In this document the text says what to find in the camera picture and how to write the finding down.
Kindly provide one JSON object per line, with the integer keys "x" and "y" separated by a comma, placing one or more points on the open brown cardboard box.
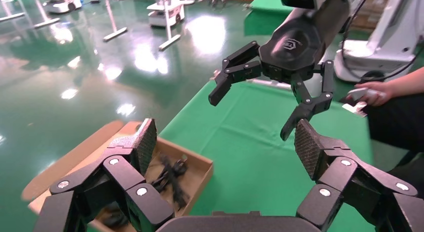
{"x": 195, "y": 171}

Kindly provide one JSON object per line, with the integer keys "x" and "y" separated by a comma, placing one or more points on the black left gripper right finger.
{"x": 344, "y": 177}

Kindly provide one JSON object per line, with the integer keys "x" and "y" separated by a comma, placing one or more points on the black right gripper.
{"x": 298, "y": 41}

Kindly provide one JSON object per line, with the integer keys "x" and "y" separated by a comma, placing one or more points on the white handheld controller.
{"x": 357, "y": 93}

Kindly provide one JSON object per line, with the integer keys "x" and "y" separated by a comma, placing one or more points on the green table cloth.
{"x": 248, "y": 151}

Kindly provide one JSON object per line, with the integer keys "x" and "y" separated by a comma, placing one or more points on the grey metal table leg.
{"x": 46, "y": 22}

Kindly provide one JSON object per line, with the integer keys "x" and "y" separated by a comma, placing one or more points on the table with green cloth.
{"x": 265, "y": 22}

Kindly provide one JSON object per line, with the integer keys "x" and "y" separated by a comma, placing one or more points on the person's bare hand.
{"x": 381, "y": 91}

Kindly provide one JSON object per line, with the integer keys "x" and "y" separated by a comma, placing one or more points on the person's bare forearm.
{"x": 407, "y": 83}

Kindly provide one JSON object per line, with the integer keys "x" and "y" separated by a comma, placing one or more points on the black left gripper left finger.
{"x": 122, "y": 171}

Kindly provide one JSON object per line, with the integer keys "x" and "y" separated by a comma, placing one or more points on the silver binder clip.
{"x": 217, "y": 74}
{"x": 354, "y": 109}

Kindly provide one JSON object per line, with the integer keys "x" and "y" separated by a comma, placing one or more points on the person white shirt black trousers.
{"x": 397, "y": 124}

